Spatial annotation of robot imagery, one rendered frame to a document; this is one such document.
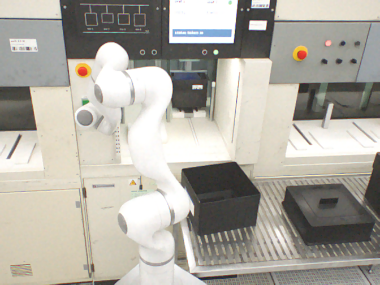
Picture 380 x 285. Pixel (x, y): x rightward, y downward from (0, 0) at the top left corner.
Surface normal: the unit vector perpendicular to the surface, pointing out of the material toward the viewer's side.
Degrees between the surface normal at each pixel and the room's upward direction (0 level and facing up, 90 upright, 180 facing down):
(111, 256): 90
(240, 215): 90
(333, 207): 0
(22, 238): 90
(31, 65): 90
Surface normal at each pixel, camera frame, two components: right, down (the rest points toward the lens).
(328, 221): 0.04, -0.87
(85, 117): -0.07, 0.28
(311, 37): 0.14, 0.49
